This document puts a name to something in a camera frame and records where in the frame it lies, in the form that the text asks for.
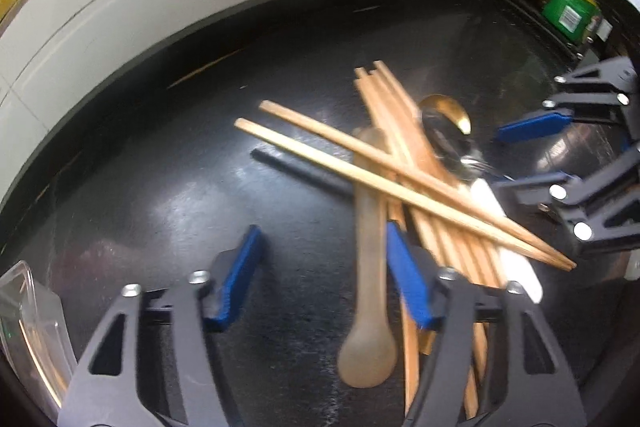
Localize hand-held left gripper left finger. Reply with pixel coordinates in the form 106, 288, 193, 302
57, 224, 266, 427

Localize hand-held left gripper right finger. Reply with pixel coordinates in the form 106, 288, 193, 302
386, 221, 588, 427

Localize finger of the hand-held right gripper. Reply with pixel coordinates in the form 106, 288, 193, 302
492, 57, 640, 145
492, 157, 640, 258

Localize white handled fork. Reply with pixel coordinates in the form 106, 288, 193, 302
457, 149, 544, 304

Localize brown wooden chopstick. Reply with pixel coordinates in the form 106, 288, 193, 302
377, 60, 510, 288
372, 61, 506, 290
365, 66, 488, 419
354, 67, 421, 414

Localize light wooden spoon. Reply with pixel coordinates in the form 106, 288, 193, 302
337, 127, 399, 389

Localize gold metal spoon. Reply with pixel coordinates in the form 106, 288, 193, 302
418, 95, 473, 158

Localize black utensil handle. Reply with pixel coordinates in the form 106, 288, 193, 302
251, 148, 358, 200

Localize light bamboo chopstick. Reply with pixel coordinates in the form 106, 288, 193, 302
259, 100, 577, 272
234, 117, 566, 269

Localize clear plastic container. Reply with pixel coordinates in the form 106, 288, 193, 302
0, 259, 78, 413

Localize green packet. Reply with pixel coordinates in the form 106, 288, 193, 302
542, 0, 601, 45

